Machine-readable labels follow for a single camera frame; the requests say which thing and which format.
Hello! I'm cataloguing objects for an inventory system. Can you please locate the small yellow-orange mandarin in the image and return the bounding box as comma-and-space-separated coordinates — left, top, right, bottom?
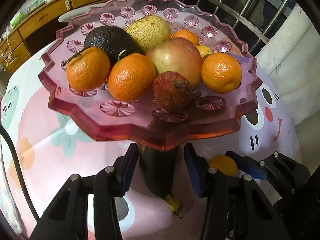
209, 155, 238, 177

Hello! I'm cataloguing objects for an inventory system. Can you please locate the blackened banana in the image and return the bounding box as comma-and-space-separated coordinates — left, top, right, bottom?
139, 146, 183, 219

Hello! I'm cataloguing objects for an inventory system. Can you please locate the wrinkled red passion fruit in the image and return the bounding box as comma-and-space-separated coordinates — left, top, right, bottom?
152, 71, 193, 112

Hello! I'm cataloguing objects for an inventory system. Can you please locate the red apple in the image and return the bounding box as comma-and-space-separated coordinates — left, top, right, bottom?
145, 37, 203, 88

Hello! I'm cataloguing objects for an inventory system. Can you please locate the small orange mandarin front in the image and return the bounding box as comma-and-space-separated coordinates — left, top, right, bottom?
196, 45, 213, 58

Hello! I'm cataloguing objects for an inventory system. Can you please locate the dark avocado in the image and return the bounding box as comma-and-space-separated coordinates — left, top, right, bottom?
84, 26, 144, 66

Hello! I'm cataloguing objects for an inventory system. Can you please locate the large orange mandarin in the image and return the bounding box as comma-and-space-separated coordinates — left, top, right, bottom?
172, 29, 200, 46

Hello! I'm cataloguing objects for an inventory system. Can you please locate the yellow pear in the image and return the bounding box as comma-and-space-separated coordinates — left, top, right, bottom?
125, 15, 171, 53

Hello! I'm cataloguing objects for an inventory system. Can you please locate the pink plastic fruit bowl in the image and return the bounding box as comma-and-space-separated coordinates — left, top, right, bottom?
39, 0, 262, 151

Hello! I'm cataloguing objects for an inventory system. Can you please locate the cartoon printed tablecloth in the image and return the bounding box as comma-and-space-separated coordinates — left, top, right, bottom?
1, 52, 302, 239

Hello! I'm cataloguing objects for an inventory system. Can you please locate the white curtain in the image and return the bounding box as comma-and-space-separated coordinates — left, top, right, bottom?
257, 5, 319, 172

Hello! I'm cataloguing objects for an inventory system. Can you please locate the wooden desk with drawers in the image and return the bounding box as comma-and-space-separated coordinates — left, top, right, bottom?
0, 0, 113, 74

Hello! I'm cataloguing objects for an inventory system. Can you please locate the black cable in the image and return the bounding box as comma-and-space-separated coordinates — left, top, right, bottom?
0, 125, 41, 223

